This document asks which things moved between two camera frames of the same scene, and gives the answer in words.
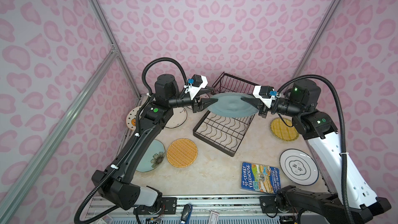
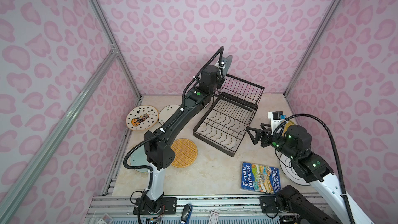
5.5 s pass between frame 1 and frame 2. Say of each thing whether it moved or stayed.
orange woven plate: stayed
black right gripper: moved
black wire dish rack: stayed
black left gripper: moved
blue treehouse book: stayed
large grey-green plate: moved
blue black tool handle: stayed
